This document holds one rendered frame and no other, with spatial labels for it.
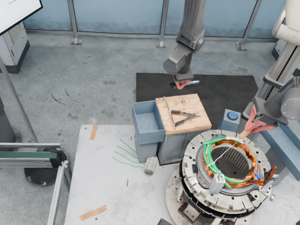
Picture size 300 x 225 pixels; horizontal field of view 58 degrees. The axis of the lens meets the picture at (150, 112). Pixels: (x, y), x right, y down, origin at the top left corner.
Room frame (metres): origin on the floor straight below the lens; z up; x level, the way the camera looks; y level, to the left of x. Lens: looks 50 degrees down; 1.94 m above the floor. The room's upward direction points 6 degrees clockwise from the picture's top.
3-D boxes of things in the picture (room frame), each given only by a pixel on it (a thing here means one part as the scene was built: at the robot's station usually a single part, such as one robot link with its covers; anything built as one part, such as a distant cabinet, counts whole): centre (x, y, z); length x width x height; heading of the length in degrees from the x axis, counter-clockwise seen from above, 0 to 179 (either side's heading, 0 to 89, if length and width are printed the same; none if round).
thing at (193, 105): (0.77, -0.14, 1.05); 0.20 x 0.19 x 0.02; 107
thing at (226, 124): (0.80, -0.37, 0.91); 0.07 x 0.07 x 0.25; 77
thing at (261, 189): (0.42, -0.41, 1.15); 0.03 x 0.02 x 0.12; 91
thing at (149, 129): (0.72, 0.01, 0.92); 0.17 x 0.11 x 0.28; 17
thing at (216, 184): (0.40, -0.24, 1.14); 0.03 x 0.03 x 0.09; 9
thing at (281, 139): (0.65, -0.59, 0.92); 0.25 x 0.11 x 0.28; 26
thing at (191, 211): (0.42, -0.22, 0.85); 0.06 x 0.04 x 0.05; 51
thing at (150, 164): (0.64, -0.03, 0.80); 0.10 x 0.05 x 0.04; 171
